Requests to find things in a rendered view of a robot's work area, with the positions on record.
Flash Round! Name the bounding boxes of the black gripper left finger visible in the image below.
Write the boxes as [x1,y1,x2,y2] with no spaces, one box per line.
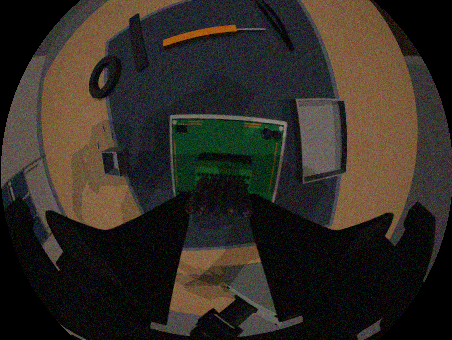
[45,193,190,326]

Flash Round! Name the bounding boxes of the dark blue mat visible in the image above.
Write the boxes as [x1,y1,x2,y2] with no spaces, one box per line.
[105,0,342,251]

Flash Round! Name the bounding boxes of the green circuit board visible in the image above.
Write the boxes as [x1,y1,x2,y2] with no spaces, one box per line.
[171,119,284,202]

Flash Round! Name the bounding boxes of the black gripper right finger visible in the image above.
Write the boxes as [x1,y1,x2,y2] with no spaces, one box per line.
[249,193,394,323]

